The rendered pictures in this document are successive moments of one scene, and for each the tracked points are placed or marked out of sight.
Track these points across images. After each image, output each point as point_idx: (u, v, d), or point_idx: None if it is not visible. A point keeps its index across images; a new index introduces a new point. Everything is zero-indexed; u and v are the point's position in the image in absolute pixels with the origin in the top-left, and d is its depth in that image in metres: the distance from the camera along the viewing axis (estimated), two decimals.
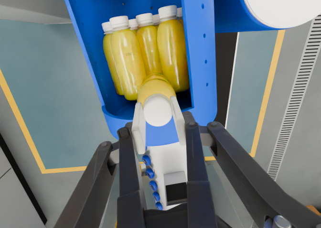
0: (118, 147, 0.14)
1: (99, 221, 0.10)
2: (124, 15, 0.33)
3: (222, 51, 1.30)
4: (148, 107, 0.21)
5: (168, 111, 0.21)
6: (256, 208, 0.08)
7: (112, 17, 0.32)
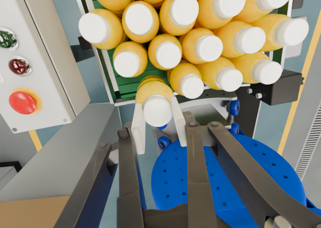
0: (117, 147, 0.14)
1: (98, 221, 0.10)
2: None
3: None
4: (148, 107, 0.20)
5: (169, 111, 0.21)
6: (256, 208, 0.08)
7: None
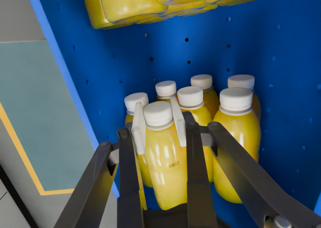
0: (118, 147, 0.14)
1: (99, 221, 0.10)
2: (168, 106, 0.21)
3: None
4: None
5: None
6: (256, 208, 0.08)
7: (151, 114, 0.20)
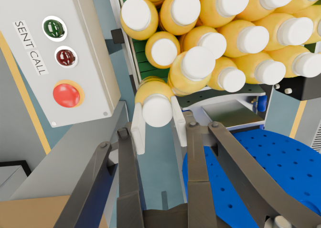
0: (117, 147, 0.14)
1: (98, 221, 0.10)
2: (170, 115, 0.20)
3: None
4: (190, 53, 0.20)
5: (211, 60, 0.20)
6: (256, 208, 0.08)
7: (153, 126, 0.21)
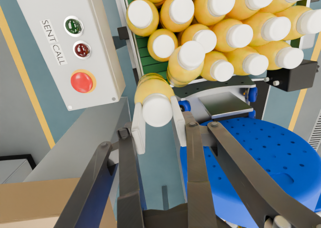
0: (117, 147, 0.14)
1: (99, 221, 0.10)
2: (170, 115, 0.20)
3: None
4: (185, 46, 0.24)
5: (202, 52, 0.24)
6: (256, 208, 0.08)
7: (153, 126, 0.21)
